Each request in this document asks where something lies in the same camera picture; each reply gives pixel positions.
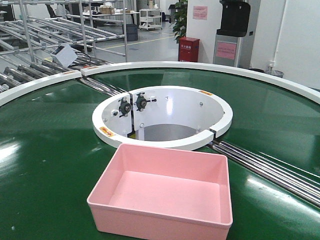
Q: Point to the wire mesh waste basket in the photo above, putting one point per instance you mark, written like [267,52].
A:
[275,73]

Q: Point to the metal roller conveyor rack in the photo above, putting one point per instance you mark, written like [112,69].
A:
[27,44]

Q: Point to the white outer conveyor rim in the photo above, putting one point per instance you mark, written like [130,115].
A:
[23,89]

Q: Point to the green potted plant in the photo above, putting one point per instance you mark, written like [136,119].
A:
[180,17]

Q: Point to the white wheeled cart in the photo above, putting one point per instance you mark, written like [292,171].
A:
[150,19]

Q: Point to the black water dispenser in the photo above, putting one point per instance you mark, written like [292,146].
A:
[235,18]

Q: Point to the pink wall notice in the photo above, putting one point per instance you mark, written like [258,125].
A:
[200,12]

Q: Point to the red fire extinguisher cabinet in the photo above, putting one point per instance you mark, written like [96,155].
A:
[188,49]

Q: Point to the black storage crate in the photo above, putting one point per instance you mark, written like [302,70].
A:
[132,32]

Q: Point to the grey control box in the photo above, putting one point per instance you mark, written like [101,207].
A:
[64,55]

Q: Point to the pink plastic bin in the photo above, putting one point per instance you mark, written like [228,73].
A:
[163,194]

